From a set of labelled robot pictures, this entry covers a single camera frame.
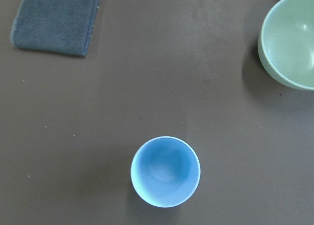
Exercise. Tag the blue cup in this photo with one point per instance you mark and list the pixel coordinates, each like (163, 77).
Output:
(165, 171)

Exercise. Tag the grey folded cloth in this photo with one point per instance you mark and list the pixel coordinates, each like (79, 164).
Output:
(60, 26)

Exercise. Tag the pale green bowl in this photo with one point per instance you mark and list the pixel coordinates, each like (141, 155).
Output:
(286, 43)

